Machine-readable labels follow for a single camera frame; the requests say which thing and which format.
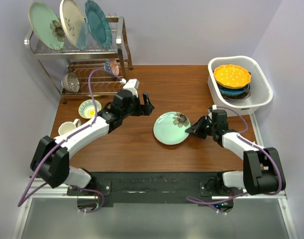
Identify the cream ceramic mug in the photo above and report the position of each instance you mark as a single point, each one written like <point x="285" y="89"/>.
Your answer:
<point x="69" y="126"/>

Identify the black rimmed cream plate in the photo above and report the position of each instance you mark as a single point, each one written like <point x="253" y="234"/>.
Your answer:
<point x="241" y="96"/>

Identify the small light blue plate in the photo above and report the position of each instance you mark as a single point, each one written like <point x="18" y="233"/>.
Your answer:
<point x="82" y="39"/>

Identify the grey patterned bowl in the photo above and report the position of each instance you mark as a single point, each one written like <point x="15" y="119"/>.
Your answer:
<point x="71" y="82"/>

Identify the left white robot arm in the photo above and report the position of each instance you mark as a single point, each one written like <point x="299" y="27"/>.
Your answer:
<point x="51" y="161"/>

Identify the blue orange patterned bowl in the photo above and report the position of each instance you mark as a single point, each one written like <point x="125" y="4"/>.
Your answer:
<point x="111" y="65"/>

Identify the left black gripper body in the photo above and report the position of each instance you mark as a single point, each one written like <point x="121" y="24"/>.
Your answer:
<point x="134" y="109"/>

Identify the white plastic bin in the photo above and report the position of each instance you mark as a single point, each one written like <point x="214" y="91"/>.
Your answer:
<point x="260" y="91"/>

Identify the orange dotted plate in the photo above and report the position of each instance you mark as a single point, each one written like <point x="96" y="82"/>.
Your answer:
<point x="232" y="76"/>

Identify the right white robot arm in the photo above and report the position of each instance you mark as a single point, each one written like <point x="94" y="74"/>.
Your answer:
<point x="262" y="169"/>

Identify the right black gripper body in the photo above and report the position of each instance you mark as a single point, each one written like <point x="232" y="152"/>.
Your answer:
<point x="210" y="128"/>

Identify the mint green flower plate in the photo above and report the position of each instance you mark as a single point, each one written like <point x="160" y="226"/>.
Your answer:
<point x="46" y="25"/>

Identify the white plate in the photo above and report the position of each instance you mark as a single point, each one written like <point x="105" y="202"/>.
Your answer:
<point x="170" y="127"/>

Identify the cream floral plate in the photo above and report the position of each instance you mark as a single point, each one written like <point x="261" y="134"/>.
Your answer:
<point x="72" y="18"/>

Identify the yellow blue patterned bowl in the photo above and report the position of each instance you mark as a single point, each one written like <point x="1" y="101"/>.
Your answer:
<point x="88" y="109"/>

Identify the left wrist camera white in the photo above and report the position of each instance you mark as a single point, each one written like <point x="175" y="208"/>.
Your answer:
<point x="132" y="85"/>

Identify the teal scalloped plate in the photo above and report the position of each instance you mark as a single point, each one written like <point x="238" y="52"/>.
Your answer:
<point x="98" y="24"/>

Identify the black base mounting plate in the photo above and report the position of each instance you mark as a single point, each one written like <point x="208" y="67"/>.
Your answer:
<point x="160" y="187"/>

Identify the bright blue dotted plate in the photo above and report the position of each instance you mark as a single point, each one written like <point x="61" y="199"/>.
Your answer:
<point x="233" y="92"/>

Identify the metal dish rack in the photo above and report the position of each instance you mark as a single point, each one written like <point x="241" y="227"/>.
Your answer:
<point x="56" y="64"/>

